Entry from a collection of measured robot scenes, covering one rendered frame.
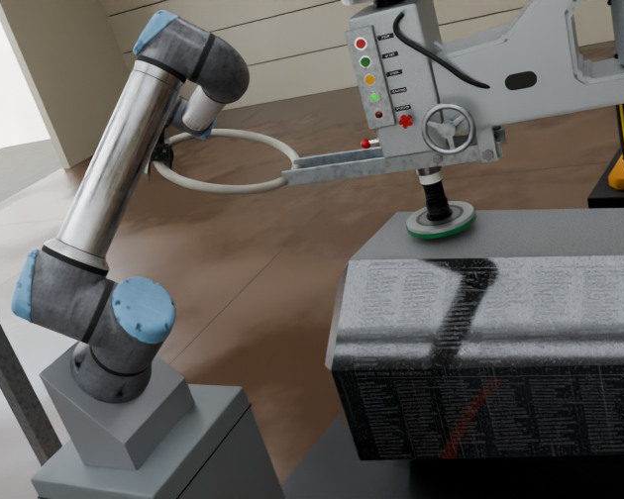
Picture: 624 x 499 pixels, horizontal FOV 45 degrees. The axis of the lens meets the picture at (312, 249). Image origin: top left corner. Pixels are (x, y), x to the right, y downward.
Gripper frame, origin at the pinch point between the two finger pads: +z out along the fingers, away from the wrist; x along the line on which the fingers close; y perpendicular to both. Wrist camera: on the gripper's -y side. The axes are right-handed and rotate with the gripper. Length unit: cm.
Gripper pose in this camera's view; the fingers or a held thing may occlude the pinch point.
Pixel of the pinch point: (157, 175)
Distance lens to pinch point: 258.2
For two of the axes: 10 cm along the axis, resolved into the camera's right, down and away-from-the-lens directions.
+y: 2.1, 5.1, -8.3
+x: 9.7, -0.2, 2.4
